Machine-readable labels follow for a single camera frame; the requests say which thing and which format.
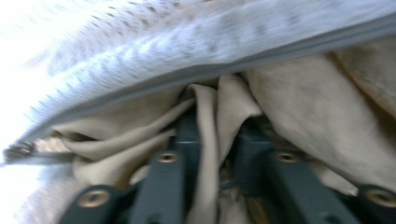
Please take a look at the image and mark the white mesh laundry bag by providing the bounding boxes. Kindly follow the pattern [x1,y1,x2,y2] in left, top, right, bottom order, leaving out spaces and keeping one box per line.
[0,0,396,224]

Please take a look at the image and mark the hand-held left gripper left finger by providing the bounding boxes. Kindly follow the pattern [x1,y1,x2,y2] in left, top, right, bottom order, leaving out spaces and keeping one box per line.
[128,111,201,224]

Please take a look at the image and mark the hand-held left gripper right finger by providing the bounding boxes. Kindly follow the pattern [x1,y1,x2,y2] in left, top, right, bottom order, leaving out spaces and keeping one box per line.
[233,118,362,224]

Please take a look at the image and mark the beige garment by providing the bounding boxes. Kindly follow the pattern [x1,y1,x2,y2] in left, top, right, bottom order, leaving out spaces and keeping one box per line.
[40,36,396,224]

